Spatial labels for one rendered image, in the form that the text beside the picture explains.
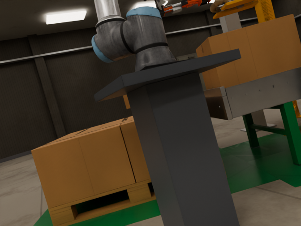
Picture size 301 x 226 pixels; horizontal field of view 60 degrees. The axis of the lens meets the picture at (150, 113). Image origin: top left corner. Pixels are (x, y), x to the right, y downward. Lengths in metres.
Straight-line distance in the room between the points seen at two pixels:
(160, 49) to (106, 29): 0.27
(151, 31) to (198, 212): 0.77
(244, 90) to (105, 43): 0.90
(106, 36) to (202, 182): 0.76
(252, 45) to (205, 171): 1.06
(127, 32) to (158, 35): 0.14
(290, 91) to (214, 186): 0.91
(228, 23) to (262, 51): 1.27
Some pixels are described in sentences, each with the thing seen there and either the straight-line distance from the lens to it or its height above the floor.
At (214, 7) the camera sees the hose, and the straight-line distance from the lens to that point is 2.15.
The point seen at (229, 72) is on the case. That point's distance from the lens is 1.84.
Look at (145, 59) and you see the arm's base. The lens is 1.11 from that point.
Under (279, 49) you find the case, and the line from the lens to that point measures 2.00.
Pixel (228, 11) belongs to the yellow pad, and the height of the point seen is 1.13.
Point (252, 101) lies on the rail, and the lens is 1.72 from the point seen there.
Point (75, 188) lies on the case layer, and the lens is 1.85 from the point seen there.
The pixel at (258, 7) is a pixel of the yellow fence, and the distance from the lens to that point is 2.71.
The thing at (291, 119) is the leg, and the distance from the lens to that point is 1.84.
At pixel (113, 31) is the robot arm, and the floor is 0.99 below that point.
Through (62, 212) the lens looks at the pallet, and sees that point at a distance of 1.92.
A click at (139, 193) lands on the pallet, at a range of 1.81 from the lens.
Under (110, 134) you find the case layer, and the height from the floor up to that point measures 0.50.
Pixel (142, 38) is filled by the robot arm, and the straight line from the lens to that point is 1.13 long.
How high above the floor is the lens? 0.65
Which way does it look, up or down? 3 degrees down
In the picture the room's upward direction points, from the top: 16 degrees counter-clockwise
